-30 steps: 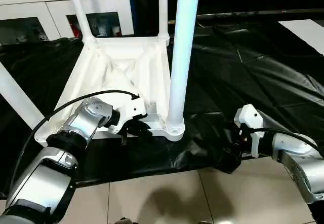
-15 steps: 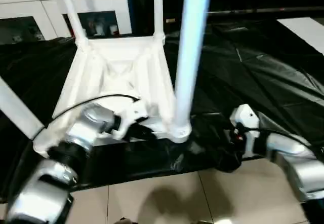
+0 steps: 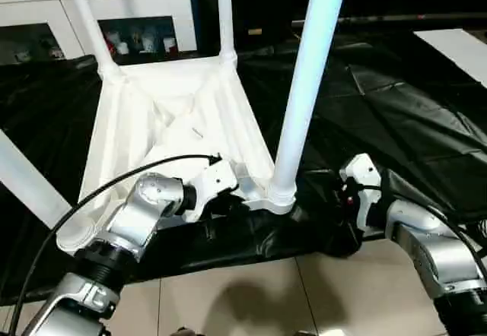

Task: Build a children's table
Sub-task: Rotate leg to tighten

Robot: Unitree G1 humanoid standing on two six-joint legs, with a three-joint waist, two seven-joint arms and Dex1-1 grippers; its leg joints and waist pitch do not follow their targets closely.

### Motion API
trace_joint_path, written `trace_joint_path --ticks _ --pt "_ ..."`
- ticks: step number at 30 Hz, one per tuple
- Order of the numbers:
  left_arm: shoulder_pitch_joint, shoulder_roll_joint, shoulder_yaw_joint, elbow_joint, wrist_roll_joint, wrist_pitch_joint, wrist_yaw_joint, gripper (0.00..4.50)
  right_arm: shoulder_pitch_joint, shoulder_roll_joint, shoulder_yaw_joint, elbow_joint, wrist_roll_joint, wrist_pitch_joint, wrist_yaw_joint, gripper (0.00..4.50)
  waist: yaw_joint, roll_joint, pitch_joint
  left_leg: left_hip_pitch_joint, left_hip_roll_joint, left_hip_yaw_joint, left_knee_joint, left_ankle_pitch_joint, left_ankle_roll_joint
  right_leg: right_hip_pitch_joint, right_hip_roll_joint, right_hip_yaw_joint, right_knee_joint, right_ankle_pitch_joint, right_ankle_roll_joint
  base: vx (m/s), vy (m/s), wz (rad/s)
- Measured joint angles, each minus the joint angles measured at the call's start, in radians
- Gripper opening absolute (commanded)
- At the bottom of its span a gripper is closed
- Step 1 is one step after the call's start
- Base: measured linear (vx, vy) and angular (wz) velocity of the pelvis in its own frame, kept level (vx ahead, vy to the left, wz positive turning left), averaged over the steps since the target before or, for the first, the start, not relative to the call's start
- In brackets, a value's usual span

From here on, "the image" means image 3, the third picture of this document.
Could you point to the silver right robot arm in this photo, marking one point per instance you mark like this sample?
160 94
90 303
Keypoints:
430 237

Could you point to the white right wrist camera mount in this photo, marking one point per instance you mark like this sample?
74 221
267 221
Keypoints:
361 168

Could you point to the white plastic table leg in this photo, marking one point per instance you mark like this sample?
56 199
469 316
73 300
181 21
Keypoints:
312 66
85 20
26 176
224 16

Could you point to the red bottle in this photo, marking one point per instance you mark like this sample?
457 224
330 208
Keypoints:
110 43

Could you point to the small tan label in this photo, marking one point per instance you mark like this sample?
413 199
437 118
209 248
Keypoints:
255 31

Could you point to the black mat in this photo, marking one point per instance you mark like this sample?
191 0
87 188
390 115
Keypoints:
399 96

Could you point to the white cup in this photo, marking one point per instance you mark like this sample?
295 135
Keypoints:
122 48

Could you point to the dark metal rod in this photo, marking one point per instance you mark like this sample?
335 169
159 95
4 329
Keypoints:
380 18

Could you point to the white textured jar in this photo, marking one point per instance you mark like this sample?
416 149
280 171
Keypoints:
147 43

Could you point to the white plastic table top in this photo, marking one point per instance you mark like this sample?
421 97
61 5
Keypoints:
133 96

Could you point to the white flat panel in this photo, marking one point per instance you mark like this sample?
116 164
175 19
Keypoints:
452 51

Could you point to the white cabinet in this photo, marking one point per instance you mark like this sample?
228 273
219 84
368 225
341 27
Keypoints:
133 5

